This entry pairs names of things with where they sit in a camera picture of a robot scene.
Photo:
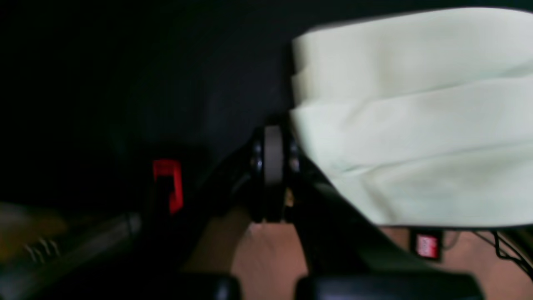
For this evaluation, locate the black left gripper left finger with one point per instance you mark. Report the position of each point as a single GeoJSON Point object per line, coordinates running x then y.
{"type": "Point", "coordinates": [186, 256]}

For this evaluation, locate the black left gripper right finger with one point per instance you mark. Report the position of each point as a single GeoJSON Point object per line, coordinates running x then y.
{"type": "Point", "coordinates": [348, 257]}

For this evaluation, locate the light green T-shirt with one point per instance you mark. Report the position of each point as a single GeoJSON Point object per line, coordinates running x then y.
{"type": "Point", "coordinates": [423, 119]}

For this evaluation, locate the black box with name label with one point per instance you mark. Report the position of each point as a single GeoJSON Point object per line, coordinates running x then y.
{"type": "Point", "coordinates": [426, 244]}

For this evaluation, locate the red clamp bottom edge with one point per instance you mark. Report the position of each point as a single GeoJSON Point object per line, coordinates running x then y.
{"type": "Point", "coordinates": [169, 198]}

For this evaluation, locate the black table cloth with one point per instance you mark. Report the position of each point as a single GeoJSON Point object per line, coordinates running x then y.
{"type": "Point", "coordinates": [93, 91]}

